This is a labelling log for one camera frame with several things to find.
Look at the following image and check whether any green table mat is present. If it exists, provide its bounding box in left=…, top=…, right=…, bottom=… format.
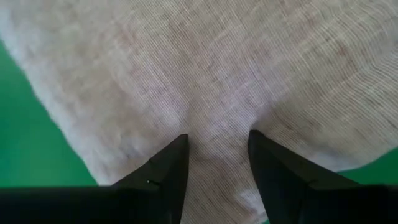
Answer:
left=0, top=39, right=398, bottom=189

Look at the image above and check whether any pink waffle-knit shirt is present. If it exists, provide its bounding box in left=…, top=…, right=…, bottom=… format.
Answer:
left=0, top=0, right=398, bottom=224

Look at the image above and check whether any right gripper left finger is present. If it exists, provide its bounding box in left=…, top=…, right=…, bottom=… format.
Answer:
left=111, top=134, right=190, bottom=224

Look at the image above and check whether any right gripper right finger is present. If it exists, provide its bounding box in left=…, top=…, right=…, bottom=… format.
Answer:
left=248, top=129, right=361, bottom=224

